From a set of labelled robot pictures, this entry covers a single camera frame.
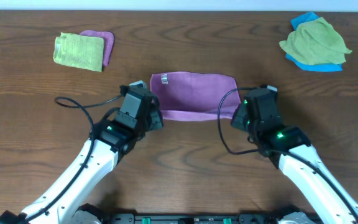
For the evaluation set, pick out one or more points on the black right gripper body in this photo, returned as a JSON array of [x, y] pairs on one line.
[[239, 119]]

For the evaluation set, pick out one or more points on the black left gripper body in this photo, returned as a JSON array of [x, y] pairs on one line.
[[151, 117]]

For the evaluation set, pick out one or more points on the purple microfiber cloth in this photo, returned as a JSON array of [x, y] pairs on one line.
[[186, 96]]

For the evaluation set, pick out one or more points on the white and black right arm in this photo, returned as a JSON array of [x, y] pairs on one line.
[[291, 152]]

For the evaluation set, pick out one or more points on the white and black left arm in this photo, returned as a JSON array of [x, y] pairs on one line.
[[110, 139]]

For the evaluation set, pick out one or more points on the folded purple cloth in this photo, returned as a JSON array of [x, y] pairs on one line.
[[108, 38]]

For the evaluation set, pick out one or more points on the folded green cloth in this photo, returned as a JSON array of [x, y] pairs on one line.
[[79, 51]]

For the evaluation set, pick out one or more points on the blue cloth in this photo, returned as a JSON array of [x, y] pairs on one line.
[[328, 67]]

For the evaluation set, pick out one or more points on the crumpled green cloth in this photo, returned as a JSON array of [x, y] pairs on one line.
[[315, 43]]

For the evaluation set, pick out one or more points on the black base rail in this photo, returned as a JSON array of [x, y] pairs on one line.
[[242, 218]]

